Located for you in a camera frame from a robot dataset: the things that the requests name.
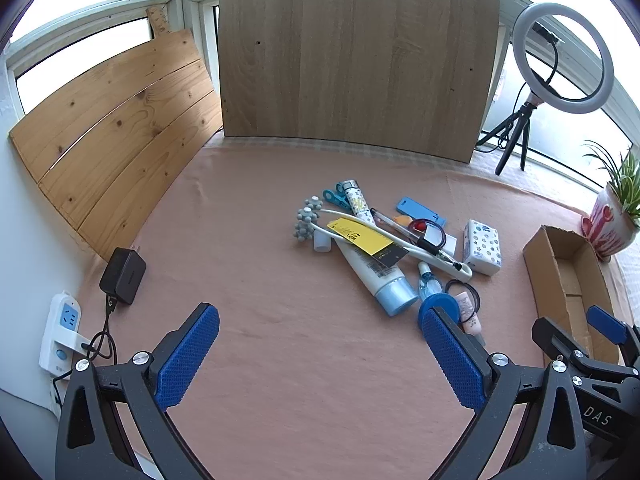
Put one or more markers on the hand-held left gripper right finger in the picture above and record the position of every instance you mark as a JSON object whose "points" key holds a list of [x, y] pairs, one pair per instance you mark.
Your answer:
{"points": [[452, 355]]}

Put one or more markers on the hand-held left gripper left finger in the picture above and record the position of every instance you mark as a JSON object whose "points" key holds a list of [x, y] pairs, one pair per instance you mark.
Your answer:
{"points": [[187, 355]]}

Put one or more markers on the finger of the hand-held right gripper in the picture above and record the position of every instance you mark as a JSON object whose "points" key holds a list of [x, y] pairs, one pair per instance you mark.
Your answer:
{"points": [[606, 323], [555, 340]]}

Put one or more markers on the cardboard box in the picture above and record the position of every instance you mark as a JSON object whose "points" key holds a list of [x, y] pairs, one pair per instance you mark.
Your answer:
{"points": [[575, 265]]}

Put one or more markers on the white lotion tube blue cap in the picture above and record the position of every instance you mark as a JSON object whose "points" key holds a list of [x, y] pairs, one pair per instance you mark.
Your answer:
{"points": [[370, 272]]}

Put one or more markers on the small pink tube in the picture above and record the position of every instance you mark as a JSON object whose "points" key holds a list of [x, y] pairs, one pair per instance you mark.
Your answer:
{"points": [[470, 317]]}

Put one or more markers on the round blue lid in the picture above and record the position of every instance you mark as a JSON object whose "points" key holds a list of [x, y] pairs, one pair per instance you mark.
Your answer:
{"points": [[445, 304]]}

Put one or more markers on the small clear blue spray bottle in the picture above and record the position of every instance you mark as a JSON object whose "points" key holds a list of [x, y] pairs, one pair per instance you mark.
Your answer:
{"points": [[429, 285]]}

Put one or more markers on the potted plant red white pot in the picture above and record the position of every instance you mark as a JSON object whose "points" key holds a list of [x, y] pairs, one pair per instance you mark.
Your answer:
{"points": [[607, 225]]}

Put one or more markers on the black power adapter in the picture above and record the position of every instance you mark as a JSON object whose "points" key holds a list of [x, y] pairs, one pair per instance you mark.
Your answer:
{"points": [[122, 275]]}

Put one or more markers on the white charger plug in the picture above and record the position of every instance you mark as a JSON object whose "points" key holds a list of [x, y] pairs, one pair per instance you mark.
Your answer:
{"points": [[448, 245]]}

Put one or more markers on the patterned tissue pack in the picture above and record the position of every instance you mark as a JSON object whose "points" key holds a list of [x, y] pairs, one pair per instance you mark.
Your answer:
{"points": [[482, 247]]}

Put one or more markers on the black tag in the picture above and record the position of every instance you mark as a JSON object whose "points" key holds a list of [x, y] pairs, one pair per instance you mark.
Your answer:
{"points": [[395, 256]]}

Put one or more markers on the white power strip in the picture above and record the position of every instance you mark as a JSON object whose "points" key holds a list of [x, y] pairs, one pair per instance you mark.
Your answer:
{"points": [[62, 330]]}

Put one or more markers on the small red charm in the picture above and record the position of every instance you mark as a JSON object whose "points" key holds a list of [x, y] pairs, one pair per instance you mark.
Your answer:
{"points": [[418, 227]]}

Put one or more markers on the yellow tag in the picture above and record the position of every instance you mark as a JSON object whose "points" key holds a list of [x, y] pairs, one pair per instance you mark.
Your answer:
{"points": [[360, 237]]}

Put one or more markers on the clear pen black grip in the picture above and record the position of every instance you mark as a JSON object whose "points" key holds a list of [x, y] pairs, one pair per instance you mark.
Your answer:
{"points": [[385, 218]]}

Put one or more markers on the blue card holder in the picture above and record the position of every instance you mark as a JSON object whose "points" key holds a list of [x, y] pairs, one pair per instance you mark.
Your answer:
{"points": [[412, 206]]}

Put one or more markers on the translucent white cap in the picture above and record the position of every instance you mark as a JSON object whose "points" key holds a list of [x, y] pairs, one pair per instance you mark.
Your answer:
{"points": [[322, 242]]}

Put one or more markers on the patterned lighter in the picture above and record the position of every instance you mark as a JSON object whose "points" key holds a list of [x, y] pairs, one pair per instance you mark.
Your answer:
{"points": [[359, 205]]}

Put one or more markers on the blue clothes peg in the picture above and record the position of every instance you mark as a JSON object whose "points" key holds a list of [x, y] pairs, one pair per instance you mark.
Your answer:
{"points": [[334, 196]]}

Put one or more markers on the black tripod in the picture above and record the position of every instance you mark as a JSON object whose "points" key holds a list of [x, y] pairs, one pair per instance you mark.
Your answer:
{"points": [[510, 145]]}

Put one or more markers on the pine wood board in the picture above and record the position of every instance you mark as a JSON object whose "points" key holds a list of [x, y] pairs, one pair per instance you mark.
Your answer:
{"points": [[115, 150]]}

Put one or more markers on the brown laminate board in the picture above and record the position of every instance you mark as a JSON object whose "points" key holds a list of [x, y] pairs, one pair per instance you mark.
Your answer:
{"points": [[350, 60]]}

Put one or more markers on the wooden ruler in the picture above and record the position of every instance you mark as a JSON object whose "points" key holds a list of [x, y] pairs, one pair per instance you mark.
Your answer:
{"points": [[159, 20]]}

